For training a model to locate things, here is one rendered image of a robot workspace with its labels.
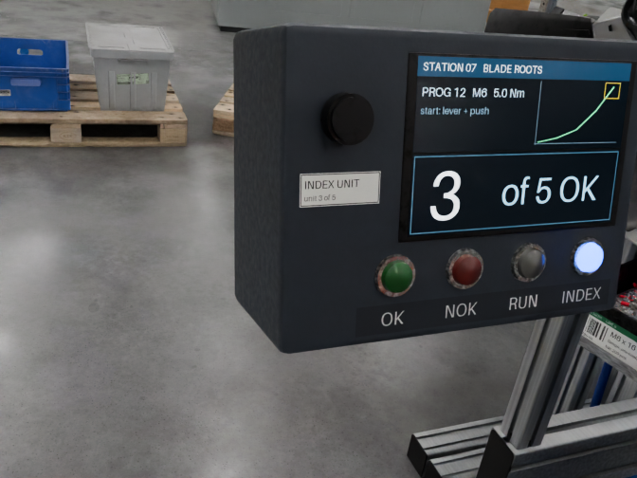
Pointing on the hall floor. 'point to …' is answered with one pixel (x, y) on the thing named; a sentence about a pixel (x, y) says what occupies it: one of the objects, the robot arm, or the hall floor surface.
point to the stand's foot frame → (453, 449)
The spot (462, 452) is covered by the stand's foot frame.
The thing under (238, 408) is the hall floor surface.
